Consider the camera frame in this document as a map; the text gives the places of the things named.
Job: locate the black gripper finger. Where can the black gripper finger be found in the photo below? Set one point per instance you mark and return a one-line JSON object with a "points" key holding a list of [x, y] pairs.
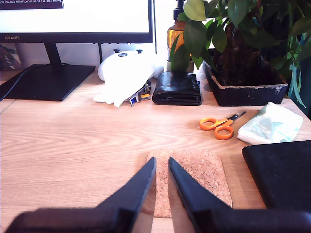
{"points": [[192, 196], [136, 189]]}

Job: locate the cork coaster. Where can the cork coaster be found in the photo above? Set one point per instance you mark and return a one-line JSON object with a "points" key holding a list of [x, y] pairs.
{"points": [[204, 174]]}

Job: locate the black notebook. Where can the black notebook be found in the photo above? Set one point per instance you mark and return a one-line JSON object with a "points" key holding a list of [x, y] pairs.
{"points": [[284, 174]]}

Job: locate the white crumpled plastic bag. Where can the white crumpled plastic bag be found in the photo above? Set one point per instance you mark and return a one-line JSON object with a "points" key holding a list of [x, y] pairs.
{"points": [[116, 94]]}

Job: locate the pale tissue pack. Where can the pale tissue pack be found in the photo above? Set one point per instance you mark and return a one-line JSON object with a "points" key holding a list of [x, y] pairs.
{"points": [[269, 126]]}

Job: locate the black leather wallet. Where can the black leather wallet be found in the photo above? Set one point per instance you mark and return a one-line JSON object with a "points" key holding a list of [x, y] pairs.
{"points": [[177, 87]]}

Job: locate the dark rectangular plant pot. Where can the dark rectangular plant pot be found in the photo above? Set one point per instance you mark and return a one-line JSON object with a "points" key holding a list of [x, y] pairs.
{"points": [[243, 95]]}

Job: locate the white game controller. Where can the white game controller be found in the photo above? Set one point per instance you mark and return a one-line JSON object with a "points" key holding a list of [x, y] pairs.
{"points": [[126, 64]]}

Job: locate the amber pump bottle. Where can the amber pump bottle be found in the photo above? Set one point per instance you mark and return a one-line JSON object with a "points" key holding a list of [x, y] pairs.
{"points": [[175, 36]]}

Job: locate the black Huawei computer monitor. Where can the black Huawei computer monitor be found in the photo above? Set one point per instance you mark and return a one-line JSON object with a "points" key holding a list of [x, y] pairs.
{"points": [[73, 21]]}

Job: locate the green leafy houseplant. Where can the green leafy houseplant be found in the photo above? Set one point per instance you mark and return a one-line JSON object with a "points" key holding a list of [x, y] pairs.
{"points": [[243, 14]]}

